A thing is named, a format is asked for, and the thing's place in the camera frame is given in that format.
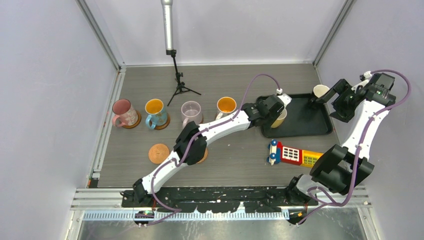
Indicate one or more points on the brown wooden coaster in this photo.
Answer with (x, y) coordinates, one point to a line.
(134, 120)
(161, 127)

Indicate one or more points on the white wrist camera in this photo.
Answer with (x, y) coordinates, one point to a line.
(286, 99)
(364, 79)

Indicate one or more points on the black plastic tray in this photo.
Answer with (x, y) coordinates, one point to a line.
(301, 120)

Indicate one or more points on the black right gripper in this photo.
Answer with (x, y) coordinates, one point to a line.
(343, 88)

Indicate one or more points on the white mug orange inside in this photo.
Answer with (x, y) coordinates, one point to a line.
(225, 106)

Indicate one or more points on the yellow mug white inside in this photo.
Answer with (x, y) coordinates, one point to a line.
(280, 119)

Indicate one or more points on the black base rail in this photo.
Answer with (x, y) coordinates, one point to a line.
(256, 199)

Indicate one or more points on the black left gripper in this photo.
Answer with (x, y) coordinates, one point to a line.
(276, 115)

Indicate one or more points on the silver microphone on tripod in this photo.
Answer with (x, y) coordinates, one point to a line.
(171, 51)

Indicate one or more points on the woven rattan round coaster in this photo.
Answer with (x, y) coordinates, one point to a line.
(204, 156)

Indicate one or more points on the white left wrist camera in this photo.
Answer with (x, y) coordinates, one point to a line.
(286, 99)

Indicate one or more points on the smooth orange round coaster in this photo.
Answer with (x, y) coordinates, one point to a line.
(158, 153)

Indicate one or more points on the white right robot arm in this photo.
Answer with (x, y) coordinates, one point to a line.
(347, 164)

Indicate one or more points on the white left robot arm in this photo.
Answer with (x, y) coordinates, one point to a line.
(191, 144)

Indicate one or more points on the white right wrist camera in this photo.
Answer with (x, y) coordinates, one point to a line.
(364, 79)

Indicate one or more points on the blue mug yellow inside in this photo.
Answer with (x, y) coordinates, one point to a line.
(156, 113)

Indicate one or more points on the pink floral mug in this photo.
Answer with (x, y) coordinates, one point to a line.
(122, 110)

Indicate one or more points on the toy block train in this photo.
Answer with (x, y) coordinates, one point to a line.
(279, 153)

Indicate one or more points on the lilac mug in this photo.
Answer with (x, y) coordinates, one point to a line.
(191, 111)

